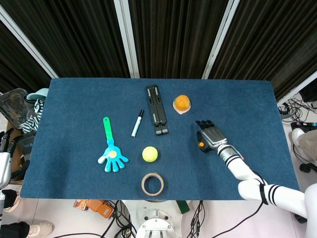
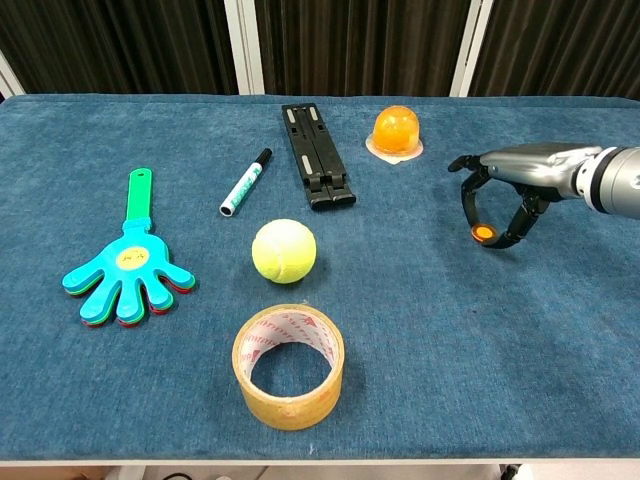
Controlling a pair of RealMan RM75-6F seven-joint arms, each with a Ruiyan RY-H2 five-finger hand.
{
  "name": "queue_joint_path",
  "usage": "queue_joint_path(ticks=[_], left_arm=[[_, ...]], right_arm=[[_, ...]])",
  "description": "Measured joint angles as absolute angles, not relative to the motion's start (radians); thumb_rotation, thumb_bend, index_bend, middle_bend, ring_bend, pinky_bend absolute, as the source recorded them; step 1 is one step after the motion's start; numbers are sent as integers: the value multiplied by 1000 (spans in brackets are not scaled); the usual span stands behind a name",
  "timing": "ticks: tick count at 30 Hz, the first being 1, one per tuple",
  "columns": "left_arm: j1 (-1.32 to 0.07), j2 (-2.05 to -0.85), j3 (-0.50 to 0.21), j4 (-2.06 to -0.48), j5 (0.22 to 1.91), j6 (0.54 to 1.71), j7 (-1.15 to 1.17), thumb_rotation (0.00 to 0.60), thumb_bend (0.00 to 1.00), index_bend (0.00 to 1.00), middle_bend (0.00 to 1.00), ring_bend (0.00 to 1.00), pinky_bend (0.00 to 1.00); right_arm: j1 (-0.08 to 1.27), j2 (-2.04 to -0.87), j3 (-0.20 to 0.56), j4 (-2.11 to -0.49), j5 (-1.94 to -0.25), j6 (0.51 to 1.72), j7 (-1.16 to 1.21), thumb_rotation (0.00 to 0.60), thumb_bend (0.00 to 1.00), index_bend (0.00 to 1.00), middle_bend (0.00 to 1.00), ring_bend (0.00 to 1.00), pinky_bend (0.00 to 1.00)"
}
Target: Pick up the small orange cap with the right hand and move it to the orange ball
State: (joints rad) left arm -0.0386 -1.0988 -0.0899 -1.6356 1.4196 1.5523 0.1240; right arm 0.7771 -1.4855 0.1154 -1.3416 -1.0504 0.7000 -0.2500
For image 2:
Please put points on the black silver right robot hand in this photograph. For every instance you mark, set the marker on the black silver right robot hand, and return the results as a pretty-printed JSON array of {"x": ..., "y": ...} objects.
[{"x": 530, "y": 165}]

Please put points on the small orange bead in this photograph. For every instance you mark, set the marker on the small orange bead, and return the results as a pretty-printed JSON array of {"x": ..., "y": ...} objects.
[{"x": 484, "y": 233}]

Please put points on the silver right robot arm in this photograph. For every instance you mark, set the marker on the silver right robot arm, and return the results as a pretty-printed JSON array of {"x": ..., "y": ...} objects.
[{"x": 617, "y": 180}]

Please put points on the orange jelly cup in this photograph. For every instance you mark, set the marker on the orange jelly cup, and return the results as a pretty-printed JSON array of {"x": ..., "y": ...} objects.
[{"x": 396, "y": 132}]

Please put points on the blue cloth table mat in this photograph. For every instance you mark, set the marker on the blue cloth table mat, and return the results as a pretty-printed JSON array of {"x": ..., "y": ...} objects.
[{"x": 425, "y": 325}]

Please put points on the black pleated curtain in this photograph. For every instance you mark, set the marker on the black pleated curtain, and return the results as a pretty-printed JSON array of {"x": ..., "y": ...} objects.
[{"x": 360, "y": 45}]

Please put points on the black folding stand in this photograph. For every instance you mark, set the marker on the black folding stand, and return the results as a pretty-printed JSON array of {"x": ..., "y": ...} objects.
[{"x": 315, "y": 155}]

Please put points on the yellow tennis ball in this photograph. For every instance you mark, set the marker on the yellow tennis ball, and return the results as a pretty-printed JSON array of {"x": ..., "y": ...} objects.
[{"x": 284, "y": 251}]

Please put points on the white marker with black cap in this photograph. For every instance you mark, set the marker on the white marker with black cap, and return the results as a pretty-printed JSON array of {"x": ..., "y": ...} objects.
[{"x": 246, "y": 182}]

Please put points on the tan packing tape roll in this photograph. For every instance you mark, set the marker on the tan packing tape roll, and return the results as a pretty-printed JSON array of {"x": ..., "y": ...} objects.
[{"x": 290, "y": 400}]

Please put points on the blue green hand clapper toy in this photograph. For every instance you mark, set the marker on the blue green hand clapper toy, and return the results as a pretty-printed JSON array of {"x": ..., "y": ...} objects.
[{"x": 127, "y": 265}]

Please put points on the white frame post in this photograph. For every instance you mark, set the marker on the white frame post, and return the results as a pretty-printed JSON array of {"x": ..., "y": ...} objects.
[
  {"x": 470, "y": 47},
  {"x": 245, "y": 47},
  {"x": 10, "y": 80}
]

